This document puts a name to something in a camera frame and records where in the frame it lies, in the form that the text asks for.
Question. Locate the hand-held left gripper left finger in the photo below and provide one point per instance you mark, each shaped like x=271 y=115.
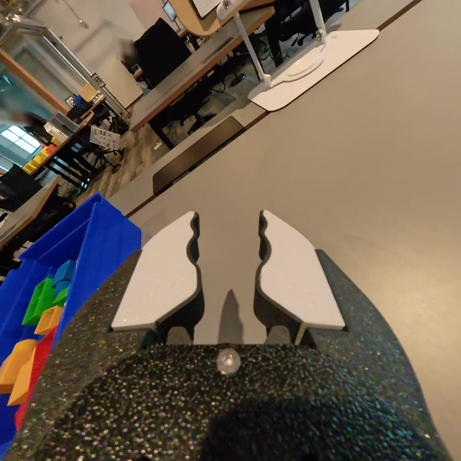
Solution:
x=158 y=277

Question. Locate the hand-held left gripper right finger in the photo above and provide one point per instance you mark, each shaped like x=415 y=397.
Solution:
x=299 y=281

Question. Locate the blue plastic block bin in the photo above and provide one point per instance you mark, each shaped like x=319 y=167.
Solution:
x=104 y=245

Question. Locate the pile of colourful mega blocks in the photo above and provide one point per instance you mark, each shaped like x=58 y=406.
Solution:
x=45 y=299

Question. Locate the black office chair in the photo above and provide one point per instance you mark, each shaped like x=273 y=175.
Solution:
x=108 y=158
x=162 y=54

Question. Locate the grey wood-edged desk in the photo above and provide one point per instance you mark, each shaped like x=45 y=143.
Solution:
x=61 y=138
x=201 y=72
x=25 y=212

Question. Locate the white printed paper sheet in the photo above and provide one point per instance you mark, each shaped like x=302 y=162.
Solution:
x=104 y=137

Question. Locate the row of yellow storage bins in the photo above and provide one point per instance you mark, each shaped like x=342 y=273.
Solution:
x=34 y=162

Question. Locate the printed marker tag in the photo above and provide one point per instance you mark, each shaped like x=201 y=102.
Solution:
x=98 y=80
x=71 y=101

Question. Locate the bright paned window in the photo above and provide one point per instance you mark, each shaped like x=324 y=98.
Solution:
x=18 y=138

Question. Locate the printed instruction sheet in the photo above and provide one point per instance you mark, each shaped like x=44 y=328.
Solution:
x=205 y=7

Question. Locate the small wall screen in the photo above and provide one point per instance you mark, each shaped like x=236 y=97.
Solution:
x=168 y=9

